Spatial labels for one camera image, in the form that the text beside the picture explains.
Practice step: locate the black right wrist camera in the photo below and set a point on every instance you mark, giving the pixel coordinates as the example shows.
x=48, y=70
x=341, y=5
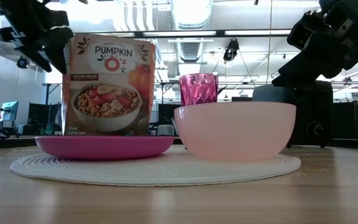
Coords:
x=303, y=31

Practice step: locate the silver ceiling duct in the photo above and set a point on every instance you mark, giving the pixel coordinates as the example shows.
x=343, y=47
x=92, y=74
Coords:
x=191, y=49

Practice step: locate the computer monitor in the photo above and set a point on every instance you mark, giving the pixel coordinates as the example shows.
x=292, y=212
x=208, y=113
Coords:
x=11, y=110

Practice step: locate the black partition screen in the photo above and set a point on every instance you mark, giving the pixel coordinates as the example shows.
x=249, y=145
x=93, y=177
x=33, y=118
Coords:
x=42, y=116

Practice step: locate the pink plastic plate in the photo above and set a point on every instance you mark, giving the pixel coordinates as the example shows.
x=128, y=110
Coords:
x=104, y=147

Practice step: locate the black overhead beam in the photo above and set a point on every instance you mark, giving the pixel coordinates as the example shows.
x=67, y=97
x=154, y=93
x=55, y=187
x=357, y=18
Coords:
x=221, y=32

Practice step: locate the black ceiling spotlight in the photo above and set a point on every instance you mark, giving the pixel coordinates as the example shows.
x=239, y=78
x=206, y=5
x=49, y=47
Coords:
x=22, y=63

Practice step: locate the white round woven placemat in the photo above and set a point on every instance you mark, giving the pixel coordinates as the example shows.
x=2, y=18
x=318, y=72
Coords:
x=154, y=174

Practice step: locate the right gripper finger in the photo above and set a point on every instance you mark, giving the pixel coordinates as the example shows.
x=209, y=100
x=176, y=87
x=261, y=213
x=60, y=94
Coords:
x=303, y=73

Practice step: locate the pumpkin cereal box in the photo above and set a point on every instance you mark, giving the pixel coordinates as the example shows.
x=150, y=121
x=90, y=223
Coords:
x=110, y=93

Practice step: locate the black hanging ceiling camera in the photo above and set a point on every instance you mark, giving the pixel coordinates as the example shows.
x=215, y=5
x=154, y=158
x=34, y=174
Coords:
x=231, y=49

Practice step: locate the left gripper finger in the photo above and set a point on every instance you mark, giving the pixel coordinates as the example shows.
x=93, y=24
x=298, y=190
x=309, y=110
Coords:
x=34, y=57
x=57, y=46

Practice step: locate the pink faceted cup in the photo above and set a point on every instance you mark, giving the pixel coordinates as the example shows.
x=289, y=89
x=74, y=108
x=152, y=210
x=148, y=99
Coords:
x=197, y=90

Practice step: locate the pale pink bowl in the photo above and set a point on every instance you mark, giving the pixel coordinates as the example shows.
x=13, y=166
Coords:
x=235, y=130

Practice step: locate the black toaster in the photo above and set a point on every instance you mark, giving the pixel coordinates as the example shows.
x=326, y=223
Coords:
x=309, y=118

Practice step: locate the grey chair back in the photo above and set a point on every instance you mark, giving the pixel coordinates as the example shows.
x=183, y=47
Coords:
x=165, y=130

